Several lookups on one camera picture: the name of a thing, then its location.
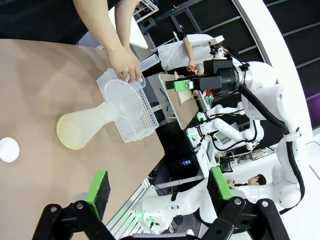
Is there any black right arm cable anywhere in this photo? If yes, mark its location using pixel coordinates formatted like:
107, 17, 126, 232
238, 84, 306, 216

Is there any white perforated plastic basket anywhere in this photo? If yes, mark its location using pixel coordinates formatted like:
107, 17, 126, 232
96, 67, 160, 144

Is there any translucent plastic conical flask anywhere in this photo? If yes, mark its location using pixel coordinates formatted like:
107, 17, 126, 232
56, 101, 121, 151

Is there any person's right hand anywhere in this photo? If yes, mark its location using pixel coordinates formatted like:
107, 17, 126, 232
106, 46, 142, 84

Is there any seated person with glasses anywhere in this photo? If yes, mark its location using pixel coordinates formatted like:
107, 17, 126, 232
226, 173, 267, 187

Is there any person's right forearm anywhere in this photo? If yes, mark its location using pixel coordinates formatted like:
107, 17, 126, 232
72, 0, 131, 55

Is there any translucent graduated cylinder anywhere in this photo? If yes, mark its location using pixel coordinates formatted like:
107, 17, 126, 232
138, 54, 160, 72

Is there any person in black t-shirt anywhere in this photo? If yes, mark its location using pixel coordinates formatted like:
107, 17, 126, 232
0, 0, 143, 47

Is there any standing person in white shirt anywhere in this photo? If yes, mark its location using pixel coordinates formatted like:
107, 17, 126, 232
157, 33, 219, 73

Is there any brown background table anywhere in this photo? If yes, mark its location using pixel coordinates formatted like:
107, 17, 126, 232
158, 72, 200, 131

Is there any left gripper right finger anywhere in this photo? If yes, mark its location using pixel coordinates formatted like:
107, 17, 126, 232
199, 166, 291, 240

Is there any white round flask cap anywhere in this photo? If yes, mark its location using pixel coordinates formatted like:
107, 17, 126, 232
0, 136, 20, 164

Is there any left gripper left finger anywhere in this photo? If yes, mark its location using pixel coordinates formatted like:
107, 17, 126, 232
32, 169, 111, 240

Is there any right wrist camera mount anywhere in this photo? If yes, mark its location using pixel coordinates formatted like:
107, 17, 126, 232
201, 34, 228, 60

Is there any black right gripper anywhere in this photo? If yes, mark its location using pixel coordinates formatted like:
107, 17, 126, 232
164, 59, 240, 97

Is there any clear plastic funnel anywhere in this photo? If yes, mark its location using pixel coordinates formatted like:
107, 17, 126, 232
103, 78, 144, 120

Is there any clear plastic beaker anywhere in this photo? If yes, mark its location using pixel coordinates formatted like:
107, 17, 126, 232
124, 71, 147, 88

